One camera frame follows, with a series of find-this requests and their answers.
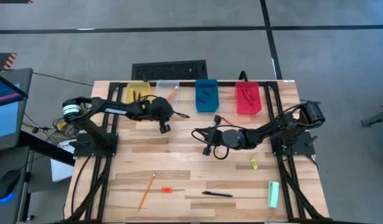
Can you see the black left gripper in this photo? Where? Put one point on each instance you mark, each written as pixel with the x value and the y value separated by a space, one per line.
pixel 157 109

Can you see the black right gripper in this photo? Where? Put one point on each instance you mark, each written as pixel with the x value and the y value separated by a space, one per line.
pixel 216 137

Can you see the blue pen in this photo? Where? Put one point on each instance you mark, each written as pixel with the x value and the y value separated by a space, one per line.
pixel 139 98

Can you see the orange pencil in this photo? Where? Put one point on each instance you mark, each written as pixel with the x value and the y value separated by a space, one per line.
pixel 172 93
pixel 146 192

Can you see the black pen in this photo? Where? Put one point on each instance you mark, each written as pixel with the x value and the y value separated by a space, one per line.
pixel 134 96
pixel 217 194

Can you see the yellow eraser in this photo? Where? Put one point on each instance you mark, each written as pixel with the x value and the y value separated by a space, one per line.
pixel 254 164

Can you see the red eraser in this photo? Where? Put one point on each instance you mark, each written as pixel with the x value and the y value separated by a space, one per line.
pixel 167 190

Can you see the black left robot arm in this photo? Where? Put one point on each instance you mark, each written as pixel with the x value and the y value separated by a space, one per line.
pixel 116 110

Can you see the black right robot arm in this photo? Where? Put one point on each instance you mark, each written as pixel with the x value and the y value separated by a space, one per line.
pixel 272 128

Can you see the clear plastic bin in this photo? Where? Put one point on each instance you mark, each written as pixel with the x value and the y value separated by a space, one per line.
pixel 161 88

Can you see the blue plastic bin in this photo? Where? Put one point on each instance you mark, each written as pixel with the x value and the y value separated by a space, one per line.
pixel 206 107

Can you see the yellow plastic bin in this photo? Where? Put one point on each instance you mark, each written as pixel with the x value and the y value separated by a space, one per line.
pixel 130 90

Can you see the black perforated floor mat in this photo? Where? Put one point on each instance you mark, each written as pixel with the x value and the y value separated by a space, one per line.
pixel 169 70

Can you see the red plastic bin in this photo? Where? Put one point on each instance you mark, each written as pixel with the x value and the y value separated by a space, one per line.
pixel 248 109

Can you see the black floor tape strip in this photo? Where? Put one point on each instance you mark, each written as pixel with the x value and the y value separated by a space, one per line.
pixel 270 37
pixel 147 29

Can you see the large green eraser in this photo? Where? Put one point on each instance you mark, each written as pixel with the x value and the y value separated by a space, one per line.
pixel 273 194

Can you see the white box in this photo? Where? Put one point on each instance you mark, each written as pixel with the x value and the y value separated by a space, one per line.
pixel 62 171

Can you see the black diagonal desk bar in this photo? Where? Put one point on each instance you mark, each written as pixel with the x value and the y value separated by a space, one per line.
pixel 48 149

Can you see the monitor with blue screen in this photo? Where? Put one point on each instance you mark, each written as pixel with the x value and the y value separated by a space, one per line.
pixel 4 118

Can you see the black orange-striped floor mat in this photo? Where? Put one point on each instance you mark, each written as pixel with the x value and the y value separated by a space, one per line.
pixel 1 60
pixel 10 1

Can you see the black computer mouse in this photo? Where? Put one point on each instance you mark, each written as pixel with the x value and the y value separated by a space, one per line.
pixel 6 184

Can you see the grey stand legs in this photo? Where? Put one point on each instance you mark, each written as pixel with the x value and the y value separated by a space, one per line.
pixel 378 117

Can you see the dark operator desk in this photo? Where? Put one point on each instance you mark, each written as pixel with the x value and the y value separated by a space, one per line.
pixel 10 214

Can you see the black aluminium rig frame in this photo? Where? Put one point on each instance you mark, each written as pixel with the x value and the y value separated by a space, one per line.
pixel 188 83

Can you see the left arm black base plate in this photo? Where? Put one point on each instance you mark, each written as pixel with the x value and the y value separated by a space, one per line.
pixel 85 152

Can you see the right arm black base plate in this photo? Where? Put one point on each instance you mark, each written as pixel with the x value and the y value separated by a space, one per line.
pixel 304 149

